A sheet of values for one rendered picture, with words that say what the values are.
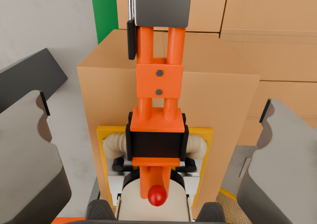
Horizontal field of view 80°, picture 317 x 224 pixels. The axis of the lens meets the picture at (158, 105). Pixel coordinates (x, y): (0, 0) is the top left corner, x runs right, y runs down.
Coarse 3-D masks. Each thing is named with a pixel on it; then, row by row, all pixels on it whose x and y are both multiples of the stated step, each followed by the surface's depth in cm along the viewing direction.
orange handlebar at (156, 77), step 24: (144, 48) 24; (168, 48) 24; (144, 72) 25; (168, 72) 25; (144, 96) 27; (168, 96) 27; (144, 120) 30; (168, 120) 30; (144, 168) 36; (168, 168) 36; (144, 192) 40
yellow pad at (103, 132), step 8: (104, 128) 47; (112, 128) 47; (120, 128) 47; (104, 136) 47; (104, 160) 52; (112, 160) 51; (120, 160) 50; (104, 168) 54; (112, 168) 53; (120, 168) 49; (128, 168) 53; (136, 168) 54; (112, 200) 62
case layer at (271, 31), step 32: (192, 0) 69; (224, 0) 69; (256, 0) 69; (288, 0) 69; (192, 32) 76; (224, 32) 75; (256, 32) 75; (288, 32) 75; (256, 64) 82; (288, 64) 82; (256, 96) 90; (288, 96) 90; (256, 128) 101
